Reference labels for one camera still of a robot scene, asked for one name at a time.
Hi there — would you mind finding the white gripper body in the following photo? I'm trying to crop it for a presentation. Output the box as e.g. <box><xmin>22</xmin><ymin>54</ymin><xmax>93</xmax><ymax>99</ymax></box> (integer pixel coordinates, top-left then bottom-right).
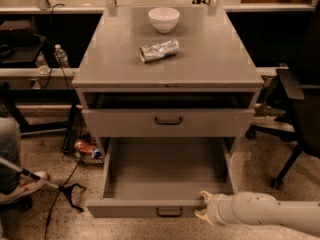
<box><xmin>204</xmin><ymin>194</ymin><xmax>235</xmax><ymax>225</ymax></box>

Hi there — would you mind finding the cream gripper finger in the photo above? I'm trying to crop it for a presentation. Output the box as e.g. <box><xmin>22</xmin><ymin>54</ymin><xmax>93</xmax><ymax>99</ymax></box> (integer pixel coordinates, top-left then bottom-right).
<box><xmin>195</xmin><ymin>210</ymin><xmax>212</xmax><ymax>225</ymax></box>
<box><xmin>199</xmin><ymin>191</ymin><xmax>213</xmax><ymax>203</ymax></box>

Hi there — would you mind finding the grey drawer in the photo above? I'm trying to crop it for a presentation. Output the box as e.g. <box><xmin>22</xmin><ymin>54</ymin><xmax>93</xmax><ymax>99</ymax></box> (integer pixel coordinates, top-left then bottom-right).
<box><xmin>82</xmin><ymin>109</ymin><xmax>254</xmax><ymax>137</ymax></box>
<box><xmin>87</xmin><ymin>138</ymin><xmax>237</xmax><ymax>218</ymax></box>

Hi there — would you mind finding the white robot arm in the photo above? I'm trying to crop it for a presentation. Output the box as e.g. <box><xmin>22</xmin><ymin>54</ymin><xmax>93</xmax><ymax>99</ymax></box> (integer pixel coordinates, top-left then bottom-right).
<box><xmin>195</xmin><ymin>191</ymin><xmax>320</xmax><ymax>236</ymax></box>

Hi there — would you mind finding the grey top drawer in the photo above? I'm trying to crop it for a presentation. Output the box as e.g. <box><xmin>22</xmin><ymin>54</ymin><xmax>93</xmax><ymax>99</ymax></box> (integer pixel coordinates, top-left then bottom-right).
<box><xmin>82</xmin><ymin>109</ymin><xmax>254</xmax><ymax>137</ymax></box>

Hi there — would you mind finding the grey metal drawer cabinet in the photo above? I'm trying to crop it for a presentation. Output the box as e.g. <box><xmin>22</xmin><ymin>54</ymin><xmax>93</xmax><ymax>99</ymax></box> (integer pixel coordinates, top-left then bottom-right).
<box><xmin>73</xmin><ymin>6</ymin><xmax>262</xmax><ymax>152</ymax></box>

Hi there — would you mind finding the black office chair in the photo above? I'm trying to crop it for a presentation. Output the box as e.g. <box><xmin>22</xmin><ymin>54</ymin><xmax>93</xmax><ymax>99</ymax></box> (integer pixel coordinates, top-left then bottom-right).
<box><xmin>245</xmin><ymin>1</ymin><xmax>320</xmax><ymax>190</ymax></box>

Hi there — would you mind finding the orange bottle on floor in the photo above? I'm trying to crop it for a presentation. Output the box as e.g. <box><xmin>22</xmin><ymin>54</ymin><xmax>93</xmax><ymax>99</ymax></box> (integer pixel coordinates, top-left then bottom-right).
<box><xmin>74</xmin><ymin>140</ymin><xmax>101</xmax><ymax>159</ymax></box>

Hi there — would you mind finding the grabber reach tool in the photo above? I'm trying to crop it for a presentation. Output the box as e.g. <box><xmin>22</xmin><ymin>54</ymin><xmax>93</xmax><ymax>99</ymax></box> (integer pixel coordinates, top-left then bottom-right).
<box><xmin>0</xmin><ymin>157</ymin><xmax>85</xmax><ymax>212</ymax></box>

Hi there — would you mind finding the crushed silver can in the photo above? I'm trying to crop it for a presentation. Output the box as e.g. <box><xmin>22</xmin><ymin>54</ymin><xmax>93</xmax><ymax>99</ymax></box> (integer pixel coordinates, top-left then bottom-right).
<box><xmin>139</xmin><ymin>39</ymin><xmax>179</xmax><ymax>63</ymax></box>

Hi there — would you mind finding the white sneaker shoe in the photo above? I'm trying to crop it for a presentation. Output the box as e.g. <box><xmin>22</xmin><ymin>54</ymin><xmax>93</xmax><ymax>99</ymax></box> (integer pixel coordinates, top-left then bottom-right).
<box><xmin>0</xmin><ymin>172</ymin><xmax>44</xmax><ymax>205</ymax></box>

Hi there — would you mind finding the white ceramic bowl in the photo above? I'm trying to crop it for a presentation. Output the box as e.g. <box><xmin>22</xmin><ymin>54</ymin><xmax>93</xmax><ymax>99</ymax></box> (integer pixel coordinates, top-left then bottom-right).
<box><xmin>148</xmin><ymin>7</ymin><xmax>180</xmax><ymax>33</ymax></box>

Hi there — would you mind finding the clear plastic water bottle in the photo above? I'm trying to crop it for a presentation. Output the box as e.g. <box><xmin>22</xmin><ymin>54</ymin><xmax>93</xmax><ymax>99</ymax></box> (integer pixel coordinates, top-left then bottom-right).
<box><xmin>55</xmin><ymin>44</ymin><xmax>70</xmax><ymax>68</ymax></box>

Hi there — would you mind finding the person leg in jeans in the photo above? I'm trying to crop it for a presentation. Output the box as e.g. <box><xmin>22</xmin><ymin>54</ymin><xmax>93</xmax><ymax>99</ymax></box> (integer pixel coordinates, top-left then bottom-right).
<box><xmin>0</xmin><ymin>118</ymin><xmax>20</xmax><ymax>195</ymax></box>

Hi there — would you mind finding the black cable on floor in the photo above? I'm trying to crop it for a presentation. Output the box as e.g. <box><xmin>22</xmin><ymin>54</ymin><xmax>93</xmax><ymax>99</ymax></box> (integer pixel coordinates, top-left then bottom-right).
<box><xmin>43</xmin><ymin>160</ymin><xmax>81</xmax><ymax>240</ymax></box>

